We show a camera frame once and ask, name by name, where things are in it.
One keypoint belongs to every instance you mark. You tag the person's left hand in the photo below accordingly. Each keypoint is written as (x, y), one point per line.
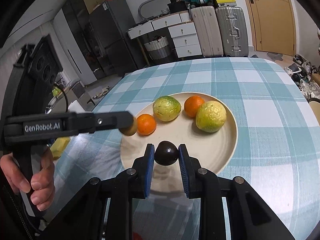
(42, 183)

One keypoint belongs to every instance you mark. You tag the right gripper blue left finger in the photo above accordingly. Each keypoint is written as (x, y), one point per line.
(141, 182)

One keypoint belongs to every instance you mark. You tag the green guava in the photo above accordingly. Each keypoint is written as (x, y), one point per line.
(211, 116)

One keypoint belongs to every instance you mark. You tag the woven laundry basket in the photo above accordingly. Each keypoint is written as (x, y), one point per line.
(158, 48)

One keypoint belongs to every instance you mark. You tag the red tomato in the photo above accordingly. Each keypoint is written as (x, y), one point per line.
(136, 236)

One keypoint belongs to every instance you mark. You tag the large orange mandarin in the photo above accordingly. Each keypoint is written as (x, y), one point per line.
(146, 124)

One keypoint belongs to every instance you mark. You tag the black refrigerator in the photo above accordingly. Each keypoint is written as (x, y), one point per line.
(111, 21)

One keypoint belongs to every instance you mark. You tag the white drawer desk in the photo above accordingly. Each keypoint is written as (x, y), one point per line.
(178, 28)

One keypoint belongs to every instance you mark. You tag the wooden door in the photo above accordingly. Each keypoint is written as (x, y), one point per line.
(273, 26)

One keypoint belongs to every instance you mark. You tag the silver suitcase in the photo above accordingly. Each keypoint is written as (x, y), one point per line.
(233, 31)

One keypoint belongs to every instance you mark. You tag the beige suitcase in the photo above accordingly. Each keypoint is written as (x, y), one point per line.
(208, 31)

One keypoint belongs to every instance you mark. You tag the dark plum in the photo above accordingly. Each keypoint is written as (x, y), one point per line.
(166, 153)

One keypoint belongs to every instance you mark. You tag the cream round plate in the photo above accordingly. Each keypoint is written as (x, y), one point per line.
(213, 150)

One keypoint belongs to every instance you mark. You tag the small orange mandarin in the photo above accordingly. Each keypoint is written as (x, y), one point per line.
(192, 105)

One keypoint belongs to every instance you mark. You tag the brown kiwi fruit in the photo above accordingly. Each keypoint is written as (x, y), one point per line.
(130, 131)

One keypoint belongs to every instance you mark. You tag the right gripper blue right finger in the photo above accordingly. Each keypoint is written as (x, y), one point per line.
(191, 170)

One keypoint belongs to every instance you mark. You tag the yellow-green guava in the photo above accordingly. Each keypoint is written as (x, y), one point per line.
(166, 108)

